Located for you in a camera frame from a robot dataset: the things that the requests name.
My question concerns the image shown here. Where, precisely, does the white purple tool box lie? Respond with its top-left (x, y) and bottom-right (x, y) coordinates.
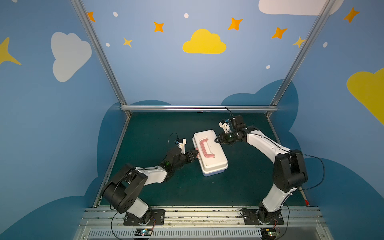
top-left (193, 130), bottom-right (228, 177)

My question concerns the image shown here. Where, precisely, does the aluminium frame post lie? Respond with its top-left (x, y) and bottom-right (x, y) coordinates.
top-left (266, 0), bottom-right (337, 119)
top-left (71, 0), bottom-right (132, 118)

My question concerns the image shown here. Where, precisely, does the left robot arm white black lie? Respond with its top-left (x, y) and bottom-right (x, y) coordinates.
top-left (101, 147), bottom-right (199, 223)

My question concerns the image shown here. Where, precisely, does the left aluminium frame post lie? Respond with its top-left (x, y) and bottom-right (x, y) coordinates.
top-left (71, 0), bottom-right (132, 118)

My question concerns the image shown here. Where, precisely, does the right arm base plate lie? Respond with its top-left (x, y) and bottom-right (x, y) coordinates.
top-left (240, 208), bottom-right (285, 225)

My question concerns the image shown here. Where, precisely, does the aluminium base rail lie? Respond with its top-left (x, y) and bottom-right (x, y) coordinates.
top-left (74, 206), bottom-right (333, 240)

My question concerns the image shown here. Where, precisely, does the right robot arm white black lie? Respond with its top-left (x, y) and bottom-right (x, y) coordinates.
top-left (215, 115), bottom-right (308, 223)

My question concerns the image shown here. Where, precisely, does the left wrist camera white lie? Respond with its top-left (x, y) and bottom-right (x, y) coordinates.
top-left (177, 138), bottom-right (187, 155)

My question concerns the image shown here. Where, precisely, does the controller board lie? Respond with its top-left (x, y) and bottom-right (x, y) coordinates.
top-left (134, 228), bottom-right (153, 237)
top-left (260, 228), bottom-right (279, 240)

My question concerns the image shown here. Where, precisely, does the right aluminium frame post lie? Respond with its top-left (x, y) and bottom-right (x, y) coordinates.
top-left (266, 0), bottom-right (337, 119)

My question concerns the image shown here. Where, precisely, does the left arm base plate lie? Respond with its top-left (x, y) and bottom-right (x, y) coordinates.
top-left (124, 209), bottom-right (165, 226)

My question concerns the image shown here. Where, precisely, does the right controller board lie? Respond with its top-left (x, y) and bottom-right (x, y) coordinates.
top-left (260, 228), bottom-right (279, 240)

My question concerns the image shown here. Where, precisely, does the aluminium frame crossbar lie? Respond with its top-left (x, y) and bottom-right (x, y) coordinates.
top-left (121, 105), bottom-right (278, 112)

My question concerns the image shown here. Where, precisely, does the left controller board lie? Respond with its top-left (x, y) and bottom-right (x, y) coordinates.
top-left (134, 228), bottom-right (153, 237)

